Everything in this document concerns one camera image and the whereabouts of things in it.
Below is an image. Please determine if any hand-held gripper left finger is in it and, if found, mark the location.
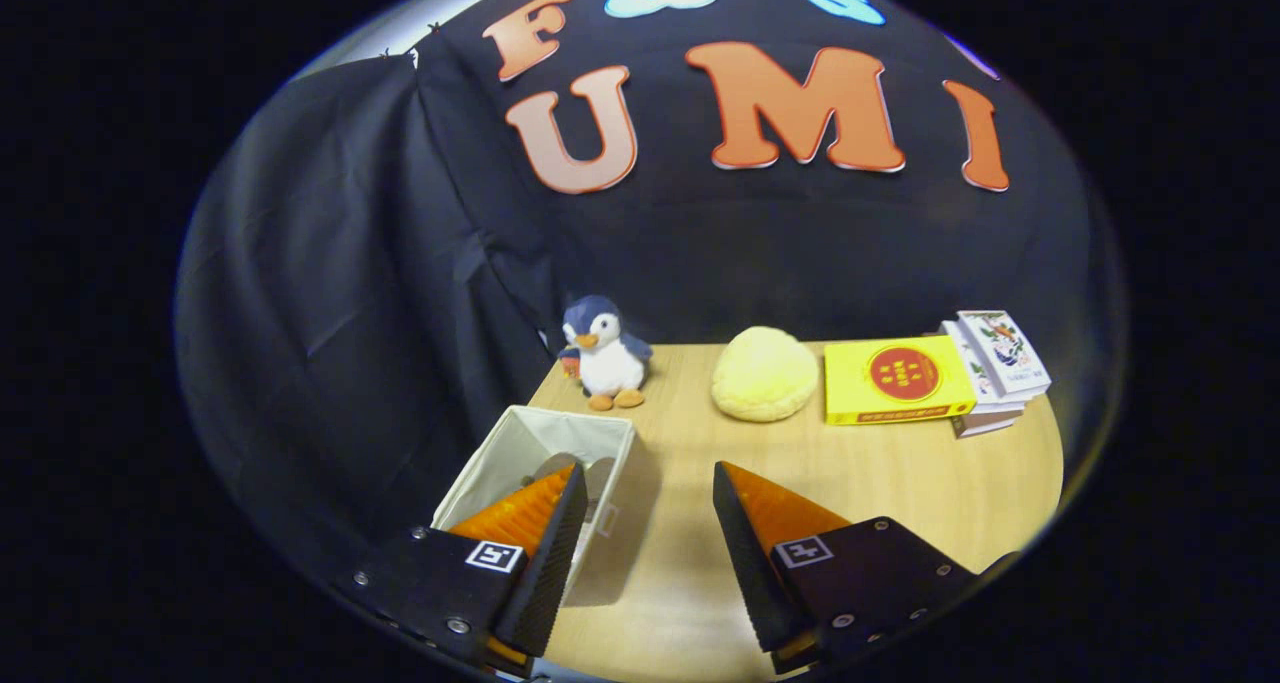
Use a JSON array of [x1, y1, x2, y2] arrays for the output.
[[350, 462, 590, 677]]

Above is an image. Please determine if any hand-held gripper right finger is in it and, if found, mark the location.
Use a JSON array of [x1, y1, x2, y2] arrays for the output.
[[711, 459, 1021, 677]]

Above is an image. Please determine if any beige fabric storage box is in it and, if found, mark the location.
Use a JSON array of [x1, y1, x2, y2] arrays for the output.
[[431, 404, 639, 608]]

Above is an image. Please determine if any thin pale book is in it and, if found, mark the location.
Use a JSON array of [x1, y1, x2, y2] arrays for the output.
[[949, 407, 1027, 440]]

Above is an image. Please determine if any yellow book with red circle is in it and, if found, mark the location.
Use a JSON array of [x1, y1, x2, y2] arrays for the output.
[[822, 335, 979, 427]]

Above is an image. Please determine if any yellow round plush cushion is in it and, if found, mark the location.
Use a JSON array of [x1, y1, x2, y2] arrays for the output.
[[710, 325, 821, 425]]

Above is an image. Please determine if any white illustrated book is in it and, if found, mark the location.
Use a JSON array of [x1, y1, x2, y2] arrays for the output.
[[956, 309, 1054, 402], [939, 320, 1028, 416]]

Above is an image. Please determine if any penguin plush toy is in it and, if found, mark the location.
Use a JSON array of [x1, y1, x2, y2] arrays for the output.
[[556, 295, 655, 412]]

